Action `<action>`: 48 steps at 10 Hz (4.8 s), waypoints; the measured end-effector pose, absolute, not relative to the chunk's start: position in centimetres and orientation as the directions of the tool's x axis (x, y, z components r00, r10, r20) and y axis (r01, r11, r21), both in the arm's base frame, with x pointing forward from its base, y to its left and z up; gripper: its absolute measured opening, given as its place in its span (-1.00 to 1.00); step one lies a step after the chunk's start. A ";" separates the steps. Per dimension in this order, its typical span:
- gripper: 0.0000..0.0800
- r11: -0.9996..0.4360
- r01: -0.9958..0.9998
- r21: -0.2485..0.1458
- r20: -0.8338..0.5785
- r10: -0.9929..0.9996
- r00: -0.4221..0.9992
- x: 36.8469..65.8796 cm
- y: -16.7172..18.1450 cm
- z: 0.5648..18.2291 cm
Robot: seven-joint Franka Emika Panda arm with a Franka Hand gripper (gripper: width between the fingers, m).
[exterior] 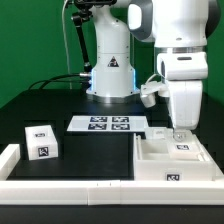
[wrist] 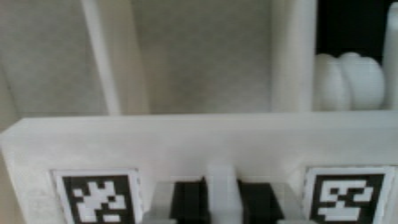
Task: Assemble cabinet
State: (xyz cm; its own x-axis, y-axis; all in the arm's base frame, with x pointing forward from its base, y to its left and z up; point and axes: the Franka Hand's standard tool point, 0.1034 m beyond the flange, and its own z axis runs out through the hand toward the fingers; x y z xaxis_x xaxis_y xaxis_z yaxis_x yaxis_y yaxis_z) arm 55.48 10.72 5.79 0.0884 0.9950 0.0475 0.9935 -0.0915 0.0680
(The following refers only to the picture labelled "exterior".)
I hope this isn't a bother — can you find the black cable bundle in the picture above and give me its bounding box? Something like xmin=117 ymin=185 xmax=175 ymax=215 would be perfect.
xmin=28 ymin=73 xmax=93 ymax=91

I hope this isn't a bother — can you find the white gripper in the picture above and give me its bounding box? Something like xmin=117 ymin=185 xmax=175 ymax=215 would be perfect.
xmin=157 ymin=52 xmax=208 ymax=140

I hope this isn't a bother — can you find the white front fence rail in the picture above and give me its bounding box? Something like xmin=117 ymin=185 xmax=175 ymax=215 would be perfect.
xmin=0 ymin=180 xmax=224 ymax=205

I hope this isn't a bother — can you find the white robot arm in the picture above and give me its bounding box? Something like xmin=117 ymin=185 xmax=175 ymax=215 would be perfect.
xmin=74 ymin=0 xmax=221 ymax=132

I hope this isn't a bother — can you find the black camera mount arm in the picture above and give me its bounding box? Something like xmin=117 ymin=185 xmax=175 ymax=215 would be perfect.
xmin=71 ymin=0 xmax=117 ymax=72

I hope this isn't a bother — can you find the white cabinet body box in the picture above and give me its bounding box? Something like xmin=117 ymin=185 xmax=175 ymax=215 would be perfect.
xmin=133 ymin=128 xmax=211 ymax=181

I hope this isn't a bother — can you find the white cabinet door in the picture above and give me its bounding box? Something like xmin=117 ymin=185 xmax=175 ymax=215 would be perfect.
xmin=166 ymin=130 xmax=202 ymax=160
xmin=145 ymin=127 xmax=168 ymax=140

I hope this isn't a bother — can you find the white fence rail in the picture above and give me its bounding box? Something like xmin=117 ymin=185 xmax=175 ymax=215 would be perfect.
xmin=200 ymin=146 xmax=224 ymax=181
xmin=0 ymin=180 xmax=224 ymax=205
xmin=0 ymin=144 xmax=21 ymax=181

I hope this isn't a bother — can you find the white left fence rail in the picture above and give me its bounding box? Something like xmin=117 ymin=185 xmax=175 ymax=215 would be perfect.
xmin=0 ymin=144 xmax=21 ymax=181

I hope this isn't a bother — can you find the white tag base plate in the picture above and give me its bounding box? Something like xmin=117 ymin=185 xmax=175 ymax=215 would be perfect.
xmin=67 ymin=116 xmax=148 ymax=132

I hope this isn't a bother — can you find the white cabinet top block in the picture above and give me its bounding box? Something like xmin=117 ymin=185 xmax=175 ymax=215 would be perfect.
xmin=25 ymin=125 xmax=58 ymax=160

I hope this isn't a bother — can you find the white right fence rail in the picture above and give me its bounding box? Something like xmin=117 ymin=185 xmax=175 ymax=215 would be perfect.
xmin=200 ymin=146 xmax=224 ymax=181

